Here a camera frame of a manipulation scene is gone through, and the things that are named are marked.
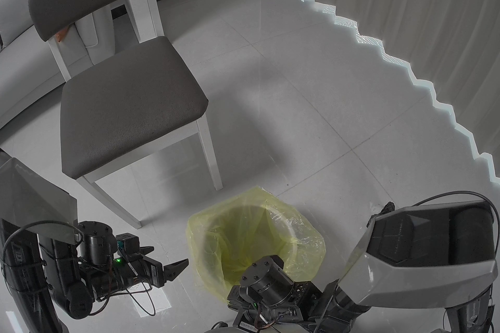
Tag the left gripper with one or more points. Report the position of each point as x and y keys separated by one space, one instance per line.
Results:
x=144 y=273

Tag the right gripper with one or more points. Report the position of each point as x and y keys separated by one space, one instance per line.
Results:
x=250 y=319

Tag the yellow plastic bag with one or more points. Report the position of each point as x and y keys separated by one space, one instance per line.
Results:
x=304 y=245

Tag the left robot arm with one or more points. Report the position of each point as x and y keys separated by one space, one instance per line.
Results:
x=23 y=191

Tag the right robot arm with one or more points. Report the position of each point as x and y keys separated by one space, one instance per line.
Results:
x=410 y=253

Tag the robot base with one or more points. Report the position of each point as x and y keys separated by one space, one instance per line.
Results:
x=218 y=330

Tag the grey and white chair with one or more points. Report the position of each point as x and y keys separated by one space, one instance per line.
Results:
x=129 y=105

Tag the bed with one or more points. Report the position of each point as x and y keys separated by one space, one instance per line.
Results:
x=23 y=81

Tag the small orange object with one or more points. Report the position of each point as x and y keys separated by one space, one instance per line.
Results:
x=62 y=35

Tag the beige curtain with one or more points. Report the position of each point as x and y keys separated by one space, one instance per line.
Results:
x=410 y=11

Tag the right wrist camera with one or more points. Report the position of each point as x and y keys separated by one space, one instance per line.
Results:
x=237 y=296

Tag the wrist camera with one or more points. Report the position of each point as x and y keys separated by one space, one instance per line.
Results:
x=237 y=296
x=129 y=243

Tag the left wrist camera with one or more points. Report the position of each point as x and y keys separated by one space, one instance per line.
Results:
x=129 y=243

